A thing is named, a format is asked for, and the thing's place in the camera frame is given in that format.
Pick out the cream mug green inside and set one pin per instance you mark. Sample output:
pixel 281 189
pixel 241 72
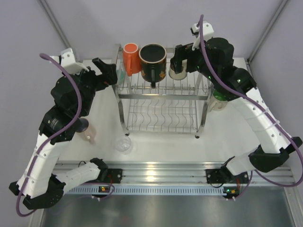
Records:
pixel 217 102

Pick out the aluminium frame post left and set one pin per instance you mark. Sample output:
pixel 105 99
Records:
pixel 56 26

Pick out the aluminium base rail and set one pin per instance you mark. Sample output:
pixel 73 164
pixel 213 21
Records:
pixel 176 172

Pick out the pink translucent tumbler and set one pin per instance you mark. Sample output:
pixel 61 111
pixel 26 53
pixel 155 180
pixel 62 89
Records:
pixel 87 131

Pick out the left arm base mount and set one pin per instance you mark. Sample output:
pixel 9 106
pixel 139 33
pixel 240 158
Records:
pixel 113 175

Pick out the aluminium frame post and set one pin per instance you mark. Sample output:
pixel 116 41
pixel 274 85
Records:
pixel 267 30
pixel 56 26

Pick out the black mug with orange print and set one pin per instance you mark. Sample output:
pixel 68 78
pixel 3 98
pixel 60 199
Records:
pixel 153 63

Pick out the clear glass cup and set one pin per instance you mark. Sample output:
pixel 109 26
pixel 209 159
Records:
pixel 123 144

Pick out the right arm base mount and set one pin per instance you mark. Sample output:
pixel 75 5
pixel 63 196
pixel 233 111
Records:
pixel 218 177

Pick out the perforated cable duct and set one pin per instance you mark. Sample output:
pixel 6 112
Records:
pixel 148 190

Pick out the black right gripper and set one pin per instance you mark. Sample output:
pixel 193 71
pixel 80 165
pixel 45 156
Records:
pixel 180 51

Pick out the steel two-tier dish rack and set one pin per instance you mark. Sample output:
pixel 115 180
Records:
pixel 174 106

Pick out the steel cup cream brown sleeve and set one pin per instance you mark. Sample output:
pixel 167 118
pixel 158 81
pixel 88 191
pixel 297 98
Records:
pixel 178 76

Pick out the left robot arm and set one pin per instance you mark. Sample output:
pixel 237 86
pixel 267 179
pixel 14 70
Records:
pixel 73 94

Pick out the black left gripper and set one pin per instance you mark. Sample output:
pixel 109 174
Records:
pixel 108 71

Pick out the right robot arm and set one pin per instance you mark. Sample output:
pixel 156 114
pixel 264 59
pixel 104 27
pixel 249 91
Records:
pixel 239 88

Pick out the teal cup behind rack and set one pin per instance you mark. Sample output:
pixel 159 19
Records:
pixel 120 74

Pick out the aluminium frame post right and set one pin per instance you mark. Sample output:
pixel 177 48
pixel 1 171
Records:
pixel 267 30

